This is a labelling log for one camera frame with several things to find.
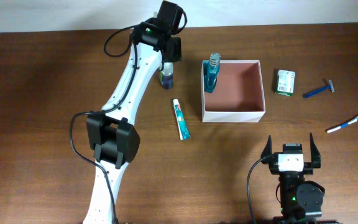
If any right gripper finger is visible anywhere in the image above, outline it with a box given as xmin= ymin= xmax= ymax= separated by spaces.
xmin=260 ymin=135 xmax=272 ymax=164
xmin=310 ymin=133 xmax=321 ymax=169

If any clear blue sanitizer bottle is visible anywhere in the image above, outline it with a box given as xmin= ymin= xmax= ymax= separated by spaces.
xmin=159 ymin=62 xmax=174 ymax=90

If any teal mouthwash bottle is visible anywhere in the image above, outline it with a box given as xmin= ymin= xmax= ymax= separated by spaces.
xmin=204 ymin=52 xmax=221 ymax=93

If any blue white toothbrush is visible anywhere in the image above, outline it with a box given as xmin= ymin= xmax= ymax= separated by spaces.
xmin=326 ymin=115 xmax=358 ymax=133

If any green white soap box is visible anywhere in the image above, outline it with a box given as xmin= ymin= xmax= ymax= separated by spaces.
xmin=275 ymin=70 xmax=296 ymax=96

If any teal toothpaste tube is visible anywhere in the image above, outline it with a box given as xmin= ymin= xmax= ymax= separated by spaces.
xmin=173 ymin=99 xmax=191 ymax=140

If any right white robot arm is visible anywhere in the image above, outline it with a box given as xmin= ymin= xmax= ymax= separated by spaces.
xmin=260 ymin=135 xmax=325 ymax=223

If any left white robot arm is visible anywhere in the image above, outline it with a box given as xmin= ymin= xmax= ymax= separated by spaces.
xmin=83 ymin=1 xmax=187 ymax=223

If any white open cardboard box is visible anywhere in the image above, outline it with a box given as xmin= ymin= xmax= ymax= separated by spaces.
xmin=201 ymin=60 xmax=266 ymax=123

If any blue disposable razor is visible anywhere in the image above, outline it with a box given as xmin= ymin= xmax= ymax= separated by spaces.
xmin=303 ymin=80 xmax=335 ymax=98

